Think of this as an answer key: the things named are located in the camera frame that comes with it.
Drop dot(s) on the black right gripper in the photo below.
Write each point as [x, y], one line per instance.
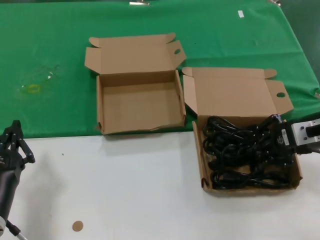
[283, 137]

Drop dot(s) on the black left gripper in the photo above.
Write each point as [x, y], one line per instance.
[11, 161]

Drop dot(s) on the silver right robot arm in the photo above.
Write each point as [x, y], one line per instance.
[306, 135]

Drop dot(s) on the open cardboard box intact rim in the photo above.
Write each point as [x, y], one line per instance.
[230, 92]

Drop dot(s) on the open cardboard box torn rim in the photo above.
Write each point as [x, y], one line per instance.
[140, 107]

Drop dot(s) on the clear crumpled tape residue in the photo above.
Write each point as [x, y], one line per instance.
[51, 73]

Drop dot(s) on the brown cardboard disc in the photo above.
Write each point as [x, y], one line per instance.
[77, 226]

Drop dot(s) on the green tablecloth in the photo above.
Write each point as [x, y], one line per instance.
[62, 50]

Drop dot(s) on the white paper label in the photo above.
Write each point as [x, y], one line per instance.
[241, 14]

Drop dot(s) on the metal table clamp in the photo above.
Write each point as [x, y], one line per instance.
[139, 3]
[275, 1]

